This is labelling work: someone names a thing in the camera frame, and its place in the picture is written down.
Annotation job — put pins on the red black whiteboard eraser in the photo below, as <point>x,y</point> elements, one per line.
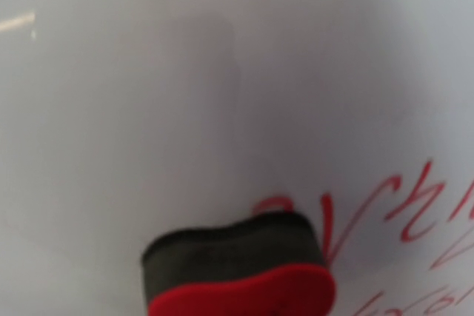
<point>270,264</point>

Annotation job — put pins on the white whiteboard black frame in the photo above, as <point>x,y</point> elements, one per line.
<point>125,119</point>

